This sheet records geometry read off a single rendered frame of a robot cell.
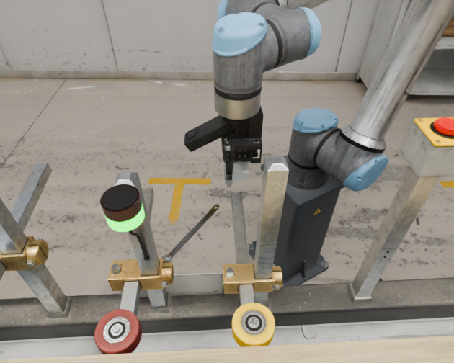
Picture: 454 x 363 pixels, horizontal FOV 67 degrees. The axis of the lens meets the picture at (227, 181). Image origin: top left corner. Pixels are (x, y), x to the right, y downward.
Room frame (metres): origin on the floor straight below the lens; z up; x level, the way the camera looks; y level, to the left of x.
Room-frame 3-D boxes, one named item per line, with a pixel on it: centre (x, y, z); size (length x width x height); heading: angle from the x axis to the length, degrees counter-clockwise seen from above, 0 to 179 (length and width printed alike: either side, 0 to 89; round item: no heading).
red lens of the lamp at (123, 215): (0.37, 0.17, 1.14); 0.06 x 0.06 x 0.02
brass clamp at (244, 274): (0.43, -0.06, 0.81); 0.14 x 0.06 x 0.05; 93
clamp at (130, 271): (0.41, 0.19, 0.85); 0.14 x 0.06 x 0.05; 93
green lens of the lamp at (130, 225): (0.37, 0.17, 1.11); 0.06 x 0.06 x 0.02
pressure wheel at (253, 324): (0.28, -0.05, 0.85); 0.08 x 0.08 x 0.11
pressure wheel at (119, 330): (0.26, 0.20, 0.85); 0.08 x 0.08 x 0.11
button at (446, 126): (0.44, -0.34, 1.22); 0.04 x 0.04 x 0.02
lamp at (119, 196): (0.37, 0.17, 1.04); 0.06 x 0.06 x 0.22; 3
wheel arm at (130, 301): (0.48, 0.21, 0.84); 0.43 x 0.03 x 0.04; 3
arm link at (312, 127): (1.01, -0.32, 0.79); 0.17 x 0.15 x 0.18; 36
